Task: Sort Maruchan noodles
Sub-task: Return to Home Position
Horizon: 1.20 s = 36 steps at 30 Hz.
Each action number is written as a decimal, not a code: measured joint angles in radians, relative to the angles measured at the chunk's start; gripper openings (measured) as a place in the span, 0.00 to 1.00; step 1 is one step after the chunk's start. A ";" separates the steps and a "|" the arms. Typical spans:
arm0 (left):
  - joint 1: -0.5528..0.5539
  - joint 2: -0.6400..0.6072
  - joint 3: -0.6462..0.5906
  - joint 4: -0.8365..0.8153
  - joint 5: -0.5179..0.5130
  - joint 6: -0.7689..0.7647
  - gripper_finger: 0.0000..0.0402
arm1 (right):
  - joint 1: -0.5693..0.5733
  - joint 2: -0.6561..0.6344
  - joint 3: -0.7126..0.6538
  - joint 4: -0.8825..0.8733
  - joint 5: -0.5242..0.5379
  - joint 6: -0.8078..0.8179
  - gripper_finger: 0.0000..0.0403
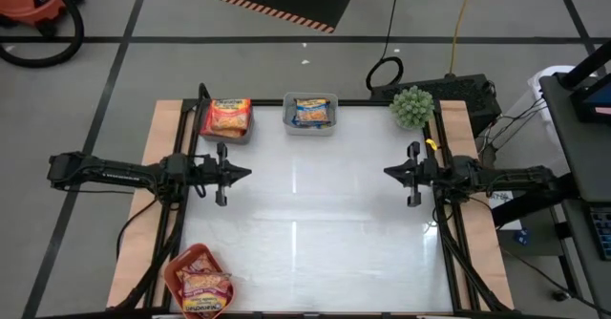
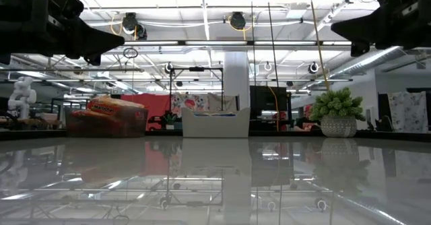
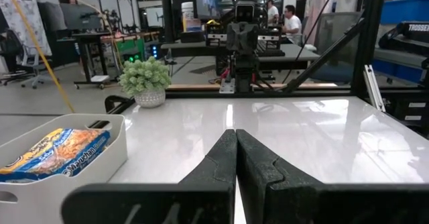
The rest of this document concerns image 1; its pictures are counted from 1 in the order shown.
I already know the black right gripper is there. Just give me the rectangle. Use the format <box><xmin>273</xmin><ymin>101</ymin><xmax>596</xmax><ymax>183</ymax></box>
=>
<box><xmin>383</xmin><ymin>140</ymin><xmax>443</xmax><ymax>208</ymax></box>

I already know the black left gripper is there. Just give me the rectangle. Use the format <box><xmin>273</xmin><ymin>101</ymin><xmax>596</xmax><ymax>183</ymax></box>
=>
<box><xmin>190</xmin><ymin>141</ymin><xmax>253</xmax><ymax>207</ymax></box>

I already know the yellow hanging cable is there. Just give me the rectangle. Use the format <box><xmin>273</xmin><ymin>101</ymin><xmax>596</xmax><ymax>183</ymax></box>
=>
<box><xmin>448</xmin><ymin>0</ymin><xmax>479</xmax><ymax>77</ymax></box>

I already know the black table frame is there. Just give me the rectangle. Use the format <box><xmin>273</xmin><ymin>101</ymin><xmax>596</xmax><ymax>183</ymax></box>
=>
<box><xmin>112</xmin><ymin>83</ymin><xmax>515</xmax><ymax>319</ymax></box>

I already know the plywood side board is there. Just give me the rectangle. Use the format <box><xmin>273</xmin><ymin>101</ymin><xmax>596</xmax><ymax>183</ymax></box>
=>
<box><xmin>429</xmin><ymin>99</ymin><xmax>516</xmax><ymax>310</ymax></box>
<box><xmin>105</xmin><ymin>99</ymin><xmax>192</xmax><ymax>309</ymax></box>

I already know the white paper sheet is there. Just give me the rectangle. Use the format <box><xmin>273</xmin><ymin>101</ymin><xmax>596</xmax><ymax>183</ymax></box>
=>
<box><xmin>485</xmin><ymin>189</ymin><xmax>516</xmax><ymax>232</ymax></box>

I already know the black hanging cable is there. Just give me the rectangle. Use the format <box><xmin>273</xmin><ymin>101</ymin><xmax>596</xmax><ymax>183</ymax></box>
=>
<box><xmin>365</xmin><ymin>0</ymin><xmax>405</xmax><ymax>92</ymax></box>

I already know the dark grey desk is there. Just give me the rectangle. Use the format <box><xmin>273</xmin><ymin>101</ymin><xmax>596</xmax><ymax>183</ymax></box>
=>
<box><xmin>491</xmin><ymin>39</ymin><xmax>611</xmax><ymax>319</ymax></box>

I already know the dark grey plastic bin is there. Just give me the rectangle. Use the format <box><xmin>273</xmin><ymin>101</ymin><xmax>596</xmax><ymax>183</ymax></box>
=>
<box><xmin>197</xmin><ymin>97</ymin><xmax>256</xmax><ymax>144</ymax></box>

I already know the green artificial plant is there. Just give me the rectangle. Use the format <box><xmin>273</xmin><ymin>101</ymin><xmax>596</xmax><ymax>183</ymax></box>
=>
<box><xmin>390</xmin><ymin>85</ymin><xmax>436</xmax><ymax>130</ymax></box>

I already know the black equipment box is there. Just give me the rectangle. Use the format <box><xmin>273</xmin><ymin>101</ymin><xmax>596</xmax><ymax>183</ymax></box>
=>
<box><xmin>370</xmin><ymin>73</ymin><xmax>503</xmax><ymax>134</ymax></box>

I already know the red vacuum cleaner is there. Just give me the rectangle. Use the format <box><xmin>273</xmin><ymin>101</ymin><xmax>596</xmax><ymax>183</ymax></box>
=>
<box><xmin>0</xmin><ymin>0</ymin><xmax>86</xmax><ymax>69</ymax></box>

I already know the light grey plastic bin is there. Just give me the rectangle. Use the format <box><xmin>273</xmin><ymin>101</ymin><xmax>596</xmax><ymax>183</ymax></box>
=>
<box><xmin>282</xmin><ymin>92</ymin><xmax>339</xmax><ymax>138</ymax></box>

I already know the black keyboard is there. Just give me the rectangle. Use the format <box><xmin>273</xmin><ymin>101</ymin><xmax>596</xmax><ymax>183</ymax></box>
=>
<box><xmin>587</xmin><ymin>206</ymin><xmax>611</xmax><ymax>263</ymax></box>

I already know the desk monitor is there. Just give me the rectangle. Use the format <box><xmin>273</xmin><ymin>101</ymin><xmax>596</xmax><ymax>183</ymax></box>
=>
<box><xmin>570</xmin><ymin>73</ymin><xmax>611</xmax><ymax>124</ymax></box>

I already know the salmon plastic basket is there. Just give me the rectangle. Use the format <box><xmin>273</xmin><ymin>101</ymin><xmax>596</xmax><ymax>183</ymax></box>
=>
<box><xmin>163</xmin><ymin>242</ymin><xmax>239</xmax><ymax>319</ymax></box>

